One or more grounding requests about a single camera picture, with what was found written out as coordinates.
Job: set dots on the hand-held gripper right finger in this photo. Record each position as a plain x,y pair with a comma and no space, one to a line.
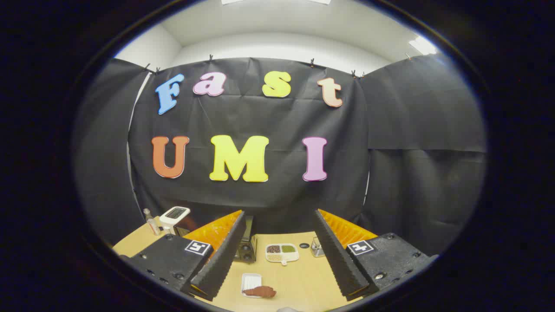
336,255

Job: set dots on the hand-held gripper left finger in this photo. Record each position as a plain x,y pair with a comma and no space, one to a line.
225,255

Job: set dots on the black toaster oven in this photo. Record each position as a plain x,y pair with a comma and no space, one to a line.
246,249

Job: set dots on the brown meat slice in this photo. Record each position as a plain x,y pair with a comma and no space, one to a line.
260,291

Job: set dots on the white rectangular dish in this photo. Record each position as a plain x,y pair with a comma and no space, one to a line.
250,280

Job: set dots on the white divided bean plate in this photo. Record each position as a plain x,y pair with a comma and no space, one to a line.
282,253

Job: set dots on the small glass bottle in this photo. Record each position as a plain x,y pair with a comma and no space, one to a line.
151,223

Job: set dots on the ceiling light panel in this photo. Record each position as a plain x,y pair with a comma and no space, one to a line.
422,44

